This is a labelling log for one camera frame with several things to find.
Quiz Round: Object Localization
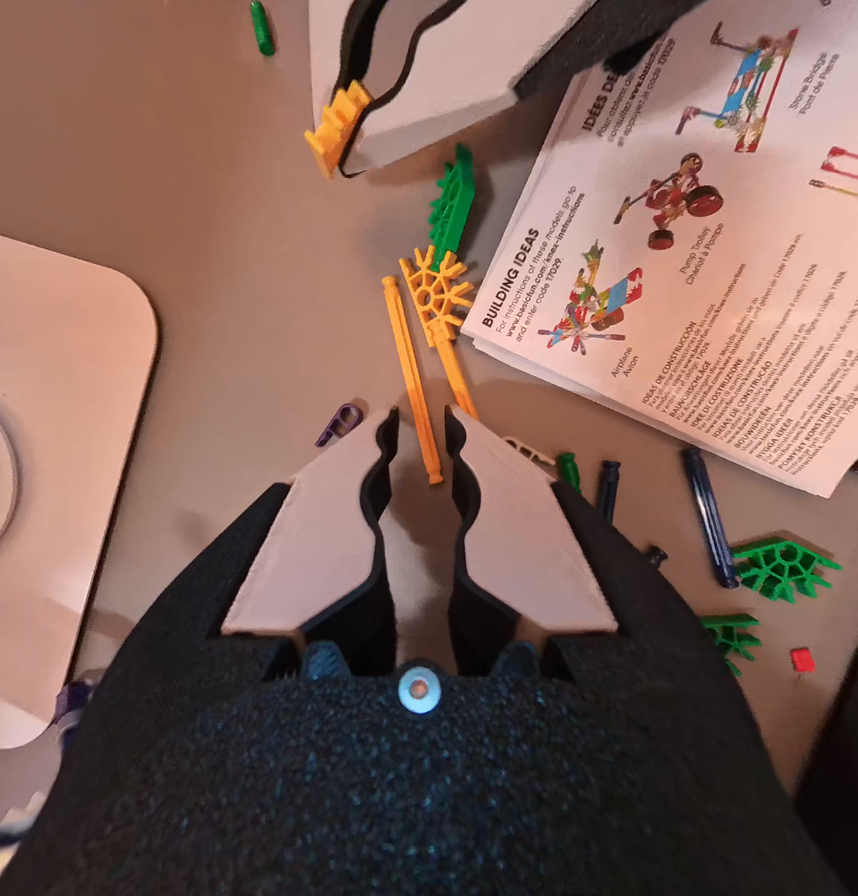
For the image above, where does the yellow rod with connectors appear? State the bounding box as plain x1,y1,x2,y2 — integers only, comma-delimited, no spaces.
304,79,373,179

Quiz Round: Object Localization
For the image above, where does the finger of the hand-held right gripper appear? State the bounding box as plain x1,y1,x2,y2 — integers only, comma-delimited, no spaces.
340,0,599,176
308,0,403,134

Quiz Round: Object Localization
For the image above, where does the white metal stand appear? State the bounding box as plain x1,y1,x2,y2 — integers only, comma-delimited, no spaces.
0,230,159,751

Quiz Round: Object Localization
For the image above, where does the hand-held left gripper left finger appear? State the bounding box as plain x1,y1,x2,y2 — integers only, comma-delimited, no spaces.
221,406,401,638

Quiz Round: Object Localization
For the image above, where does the pale grey small connector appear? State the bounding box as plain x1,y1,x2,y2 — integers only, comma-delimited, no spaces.
502,435,556,466

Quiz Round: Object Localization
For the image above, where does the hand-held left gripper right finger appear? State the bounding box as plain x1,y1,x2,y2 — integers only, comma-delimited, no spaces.
444,405,619,634

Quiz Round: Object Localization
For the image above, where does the purple clip connector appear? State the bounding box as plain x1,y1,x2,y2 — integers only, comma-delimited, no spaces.
314,402,366,449

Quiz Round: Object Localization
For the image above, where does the colourful construction toy model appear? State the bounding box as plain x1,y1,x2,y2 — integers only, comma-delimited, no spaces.
0,672,97,862

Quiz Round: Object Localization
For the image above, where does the orange fan connector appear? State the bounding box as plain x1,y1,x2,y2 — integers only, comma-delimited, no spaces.
400,245,475,347

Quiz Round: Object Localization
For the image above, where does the white instruction booklet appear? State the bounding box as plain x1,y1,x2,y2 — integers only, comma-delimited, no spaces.
460,0,858,499

